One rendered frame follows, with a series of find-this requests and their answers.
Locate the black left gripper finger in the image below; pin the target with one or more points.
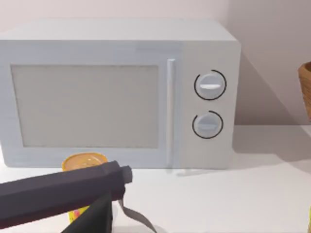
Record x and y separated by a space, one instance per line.
97 218

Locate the large black bar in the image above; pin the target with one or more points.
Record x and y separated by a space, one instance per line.
60 191

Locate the yellow can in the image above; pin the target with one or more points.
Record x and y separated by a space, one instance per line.
83 161

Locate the pale microwave door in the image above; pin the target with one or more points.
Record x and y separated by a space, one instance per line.
85 106

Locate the pale round microwave knob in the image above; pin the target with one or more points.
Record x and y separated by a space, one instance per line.
207 124
210 84

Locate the pale microwave oven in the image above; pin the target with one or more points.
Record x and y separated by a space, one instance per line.
206 48

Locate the yellow-green object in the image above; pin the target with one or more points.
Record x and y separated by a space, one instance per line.
309 218

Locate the woven wooden basket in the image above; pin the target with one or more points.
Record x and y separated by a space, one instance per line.
306 92

